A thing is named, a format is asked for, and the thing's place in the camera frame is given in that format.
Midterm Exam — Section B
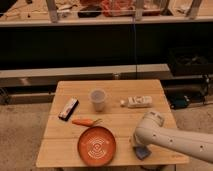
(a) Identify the white blue sponge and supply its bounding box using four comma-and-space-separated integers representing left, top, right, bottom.
134, 146, 151, 160

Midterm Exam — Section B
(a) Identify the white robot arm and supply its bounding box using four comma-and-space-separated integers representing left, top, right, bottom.
132, 110, 213, 164

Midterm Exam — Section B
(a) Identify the translucent plastic cup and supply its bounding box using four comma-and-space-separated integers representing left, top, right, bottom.
89, 89, 106, 112

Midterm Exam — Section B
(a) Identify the wooden folding table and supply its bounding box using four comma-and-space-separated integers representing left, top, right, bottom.
36, 79, 189, 168

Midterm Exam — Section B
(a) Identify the orange toy carrot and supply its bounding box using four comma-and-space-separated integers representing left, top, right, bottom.
72, 119, 102, 127

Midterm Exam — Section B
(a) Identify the orange round plate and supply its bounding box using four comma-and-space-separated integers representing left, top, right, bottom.
77, 126, 116, 167

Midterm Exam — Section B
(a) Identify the dark blue object on floor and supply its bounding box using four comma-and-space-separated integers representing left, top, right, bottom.
170, 96, 190, 109

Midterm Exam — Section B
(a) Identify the black crate on shelf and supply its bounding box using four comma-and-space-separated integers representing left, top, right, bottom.
168, 47, 213, 76

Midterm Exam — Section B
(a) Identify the blue hanging cable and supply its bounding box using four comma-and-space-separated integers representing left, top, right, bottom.
132, 15, 139, 80

